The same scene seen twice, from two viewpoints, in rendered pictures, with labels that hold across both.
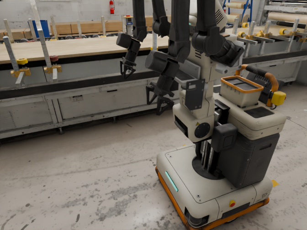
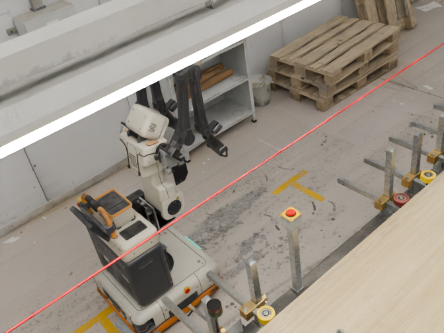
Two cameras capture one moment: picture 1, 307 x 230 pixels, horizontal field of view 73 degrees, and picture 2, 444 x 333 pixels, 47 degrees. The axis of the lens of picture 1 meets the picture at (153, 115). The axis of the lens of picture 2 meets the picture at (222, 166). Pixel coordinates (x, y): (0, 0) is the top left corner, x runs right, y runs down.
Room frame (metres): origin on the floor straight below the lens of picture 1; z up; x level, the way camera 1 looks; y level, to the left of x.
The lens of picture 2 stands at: (3.65, -0.37, 2.77)
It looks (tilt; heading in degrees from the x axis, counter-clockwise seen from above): 36 degrees down; 168
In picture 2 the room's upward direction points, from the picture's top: 10 degrees counter-clockwise
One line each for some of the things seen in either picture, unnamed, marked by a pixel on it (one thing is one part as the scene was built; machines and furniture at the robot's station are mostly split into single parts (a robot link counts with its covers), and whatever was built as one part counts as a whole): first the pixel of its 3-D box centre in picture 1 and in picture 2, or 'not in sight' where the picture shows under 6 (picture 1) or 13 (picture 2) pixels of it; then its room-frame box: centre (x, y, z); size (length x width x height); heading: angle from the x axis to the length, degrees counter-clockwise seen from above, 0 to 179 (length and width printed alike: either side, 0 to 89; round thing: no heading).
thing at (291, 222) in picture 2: (128, 21); (291, 219); (2.06, 0.23, 1.18); 0.07 x 0.07 x 0.08; 23
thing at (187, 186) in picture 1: (208, 176); (156, 277); (1.15, -0.43, 0.16); 0.67 x 0.64 x 0.25; 112
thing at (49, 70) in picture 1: (53, 69); (385, 199); (1.79, 0.89, 0.82); 0.14 x 0.06 x 0.05; 113
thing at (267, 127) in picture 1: (228, 128); (129, 240); (1.18, -0.52, 0.59); 0.55 x 0.34 x 0.83; 22
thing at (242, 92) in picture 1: (239, 91); (114, 209); (1.19, -0.54, 0.87); 0.23 x 0.15 x 0.11; 22
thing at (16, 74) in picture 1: (20, 72); (411, 178); (1.69, 1.12, 0.82); 0.14 x 0.06 x 0.05; 113
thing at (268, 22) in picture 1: (263, 41); not in sight; (2.74, -1.40, 0.88); 0.04 x 0.04 x 0.48; 23
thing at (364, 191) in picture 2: (55, 72); (369, 195); (1.71, 0.84, 0.82); 0.43 x 0.03 x 0.04; 23
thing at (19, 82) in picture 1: (22, 76); (396, 173); (1.61, 1.07, 0.82); 0.43 x 0.03 x 0.04; 23
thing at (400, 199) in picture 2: (54, 61); (400, 205); (1.89, 0.92, 0.85); 0.08 x 0.08 x 0.11
